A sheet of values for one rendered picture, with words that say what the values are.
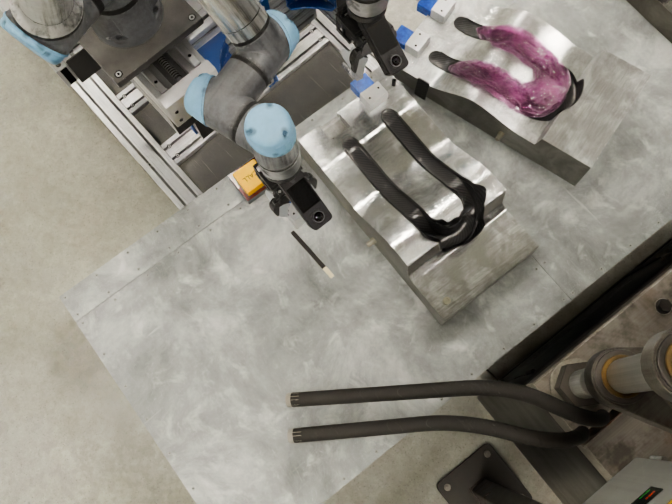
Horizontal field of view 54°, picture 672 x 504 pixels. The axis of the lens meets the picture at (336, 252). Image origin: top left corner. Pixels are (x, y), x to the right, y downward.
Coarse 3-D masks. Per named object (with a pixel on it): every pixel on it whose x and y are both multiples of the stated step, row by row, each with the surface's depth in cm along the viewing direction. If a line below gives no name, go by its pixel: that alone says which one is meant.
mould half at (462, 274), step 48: (336, 144) 144; (384, 144) 144; (432, 144) 143; (336, 192) 145; (432, 192) 137; (384, 240) 135; (432, 240) 133; (480, 240) 140; (528, 240) 139; (432, 288) 138; (480, 288) 137
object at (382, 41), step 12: (360, 24) 118; (372, 24) 118; (384, 24) 118; (372, 36) 118; (384, 36) 119; (372, 48) 120; (384, 48) 119; (396, 48) 120; (384, 60) 119; (396, 60) 119; (384, 72) 121; (396, 72) 120
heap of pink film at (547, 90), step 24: (504, 24) 148; (504, 48) 147; (528, 48) 146; (456, 72) 148; (480, 72) 145; (504, 72) 143; (552, 72) 144; (504, 96) 143; (528, 96) 144; (552, 96) 144
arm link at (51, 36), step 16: (16, 0) 108; (32, 0) 99; (48, 0) 99; (64, 0) 103; (80, 0) 113; (16, 16) 109; (32, 16) 107; (48, 16) 106; (64, 16) 109; (80, 16) 113; (96, 16) 120; (16, 32) 111; (32, 32) 110; (48, 32) 111; (64, 32) 112; (80, 32) 118; (32, 48) 113; (48, 48) 114; (64, 48) 117
